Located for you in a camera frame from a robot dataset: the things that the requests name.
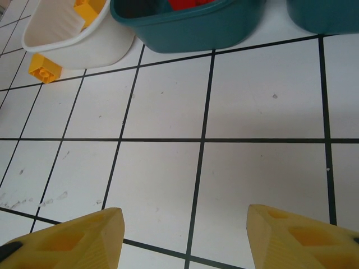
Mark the white plastic container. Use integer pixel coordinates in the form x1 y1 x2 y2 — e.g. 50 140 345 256
21 0 136 69

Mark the yellow lego brick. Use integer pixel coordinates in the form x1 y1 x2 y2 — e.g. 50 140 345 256
73 0 109 29
27 53 63 85

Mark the teal plastic container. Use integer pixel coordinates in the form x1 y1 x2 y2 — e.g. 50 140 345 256
286 0 359 36
109 0 268 54

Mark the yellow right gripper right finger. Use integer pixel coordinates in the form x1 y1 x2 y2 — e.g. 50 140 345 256
246 203 359 269

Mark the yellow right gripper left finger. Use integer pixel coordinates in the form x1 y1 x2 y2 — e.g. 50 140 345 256
0 207 126 269

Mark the red lego brick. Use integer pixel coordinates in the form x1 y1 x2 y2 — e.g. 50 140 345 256
167 0 223 12

